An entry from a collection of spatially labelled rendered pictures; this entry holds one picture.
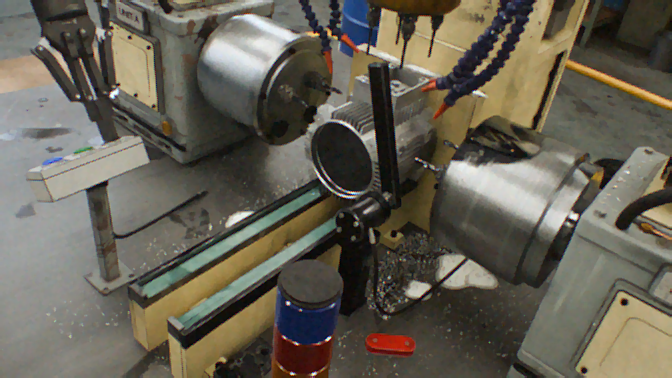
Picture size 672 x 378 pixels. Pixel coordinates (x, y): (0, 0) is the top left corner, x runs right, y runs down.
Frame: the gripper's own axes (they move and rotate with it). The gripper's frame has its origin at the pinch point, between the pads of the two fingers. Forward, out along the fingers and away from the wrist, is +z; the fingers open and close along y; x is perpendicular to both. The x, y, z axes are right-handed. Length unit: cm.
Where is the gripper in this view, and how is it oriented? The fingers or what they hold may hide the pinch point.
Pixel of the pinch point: (103, 119)
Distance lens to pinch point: 100.0
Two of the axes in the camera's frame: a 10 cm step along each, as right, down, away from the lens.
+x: -7.3, -0.2, 6.8
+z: 2.5, 9.2, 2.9
